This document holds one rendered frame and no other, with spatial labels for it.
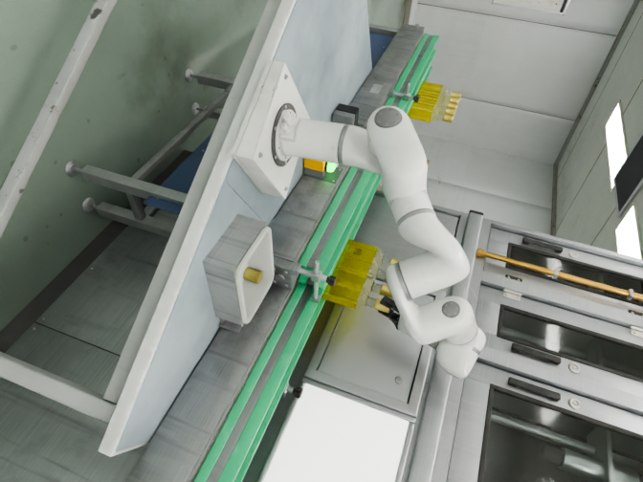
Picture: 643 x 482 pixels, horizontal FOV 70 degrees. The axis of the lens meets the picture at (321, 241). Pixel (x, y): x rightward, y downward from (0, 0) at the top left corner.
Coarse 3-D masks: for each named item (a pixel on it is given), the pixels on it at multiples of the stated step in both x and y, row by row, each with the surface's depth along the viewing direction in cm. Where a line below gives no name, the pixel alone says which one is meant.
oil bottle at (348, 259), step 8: (344, 256) 148; (352, 256) 148; (360, 256) 148; (344, 264) 146; (352, 264) 145; (360, 264) 145; (368, 264) 146; (376, 264) 146; (368, 272) 144; (376, 272) 145
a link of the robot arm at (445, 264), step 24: (408, 216) 95; (432, 216) 94; (408, 240) 96; (432, 240) 91; (456, 240) 94; (408, 264) 96; (432, 264) 94; (456, 264) 92; (408, 288) 95; (432, 288) 95
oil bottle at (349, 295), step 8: (336, 280) 141; (328, 288) 139; (336, 288) 139; (344, 288) 139; (352, 288) 139; (360, 288) 139; (328, 296) 140; (336, 296) 139; (344, 296) 138; (352, 296) 137; (360, 296) 137; (368, 296) 139; (344, 304) 140; (352, 304) 139; (360, 304) 138
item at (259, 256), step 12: (264, 228) 112; (264, 240) 117; (252, 252) 107; (264, 252) 120; (240, 264) 104; (252, 264) 125; (264, 264) 124; (240, 276) 104; (264, 276) 127; (240, 288) 106; (252, 288) 125; (264, 288) 126; (240, 300) 110; (252, 300) 122; (252, 312) 120
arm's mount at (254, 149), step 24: (264, 72) 106; (288, 72) 109; (264, 96) 105; (288, 96) 112; (264, 120) 103; (240, 144) 102; (264, 144) 105; (264, 168) 107; (288, 168) 122; (264, 192) 125
